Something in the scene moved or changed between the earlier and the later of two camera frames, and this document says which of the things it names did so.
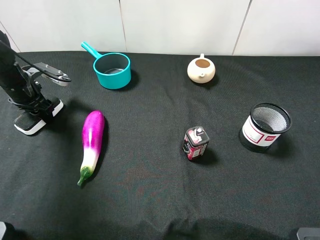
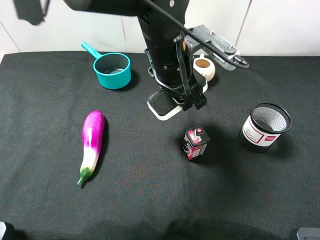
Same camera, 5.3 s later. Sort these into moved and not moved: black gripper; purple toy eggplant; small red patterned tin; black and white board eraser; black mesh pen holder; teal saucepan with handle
Moved: black and white board eraser; black gripper
Not moved: purple toy eggplant; teal saucepan with handle; black mesh pen holder; small red patterned tin
